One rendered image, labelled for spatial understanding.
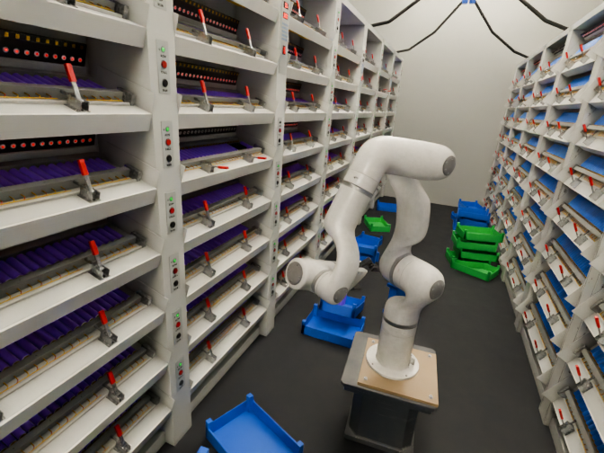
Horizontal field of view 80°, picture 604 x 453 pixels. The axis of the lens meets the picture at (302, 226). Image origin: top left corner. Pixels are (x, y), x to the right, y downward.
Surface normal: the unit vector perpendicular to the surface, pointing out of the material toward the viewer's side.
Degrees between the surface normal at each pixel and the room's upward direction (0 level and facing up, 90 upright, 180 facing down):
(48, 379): 18
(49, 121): 108
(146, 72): 90
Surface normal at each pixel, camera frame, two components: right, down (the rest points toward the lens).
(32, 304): 0.35, -0.84
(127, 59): -0.37, 0.28
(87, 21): 0.86, 0.47
